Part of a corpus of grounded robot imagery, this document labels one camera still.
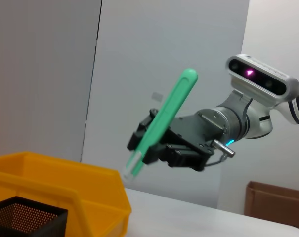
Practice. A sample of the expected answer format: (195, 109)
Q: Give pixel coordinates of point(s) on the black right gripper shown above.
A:
(196, 130)

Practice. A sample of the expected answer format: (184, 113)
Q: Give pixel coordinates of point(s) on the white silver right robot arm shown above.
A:
(255, 121)

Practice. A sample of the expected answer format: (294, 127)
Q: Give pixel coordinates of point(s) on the black mesh pen holder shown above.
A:
(28, 217)

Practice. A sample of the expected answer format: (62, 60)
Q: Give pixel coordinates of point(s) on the yellow plastic storage bin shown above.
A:
(53, 177)

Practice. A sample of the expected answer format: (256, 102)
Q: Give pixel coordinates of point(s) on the brown cardboard box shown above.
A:
(275, 205)

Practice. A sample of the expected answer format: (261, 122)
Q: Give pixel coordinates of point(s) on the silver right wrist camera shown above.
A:
(260, 79)

